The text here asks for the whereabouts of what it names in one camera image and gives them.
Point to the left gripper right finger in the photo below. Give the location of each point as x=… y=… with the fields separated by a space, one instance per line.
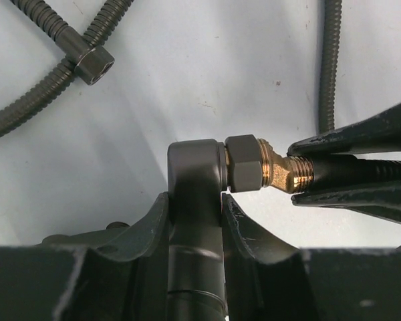
x=268 y=279

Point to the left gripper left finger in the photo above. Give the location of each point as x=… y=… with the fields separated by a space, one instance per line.
x=124 y=277

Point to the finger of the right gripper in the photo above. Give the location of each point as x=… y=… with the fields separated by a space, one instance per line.
x=381 y=202
x=378 y=134

